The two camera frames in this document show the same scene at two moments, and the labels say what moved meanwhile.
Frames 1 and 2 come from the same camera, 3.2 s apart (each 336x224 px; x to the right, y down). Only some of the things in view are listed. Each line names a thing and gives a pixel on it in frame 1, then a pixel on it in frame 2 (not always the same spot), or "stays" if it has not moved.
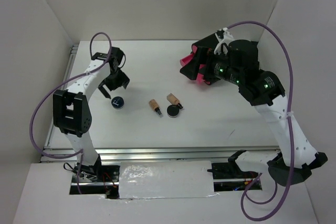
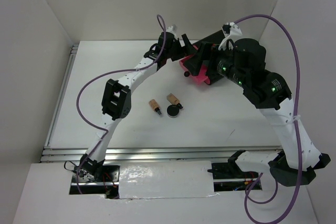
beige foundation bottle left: [154, 106] stays
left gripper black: [122, 79] -> [187, 50]
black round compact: [172, 110] stays
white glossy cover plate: [163, 179] stays
